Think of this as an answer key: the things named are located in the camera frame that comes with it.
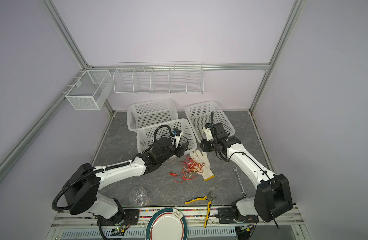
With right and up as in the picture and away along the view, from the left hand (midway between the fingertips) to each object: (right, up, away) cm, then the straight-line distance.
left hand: (185, 142), depth 81 cm
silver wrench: (+32, -28, 0) cm, 43 cm away
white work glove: (+12, -18, +8) cm, 23 cm away
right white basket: (+10, +17, +35) cm, 40 cm away
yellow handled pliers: (+13, -30, -2) cm, 33 cm away
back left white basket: (-31, +19, +39) cm, 53 cm away
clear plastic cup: (-25, -30, 0) cm, 39 cm away
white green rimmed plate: (-8, -38, -10) cm, 41 cm away
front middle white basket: (-28, +1, +19) cm, 34 cm away
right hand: (+11, -2, +3) cm, 11 cm away
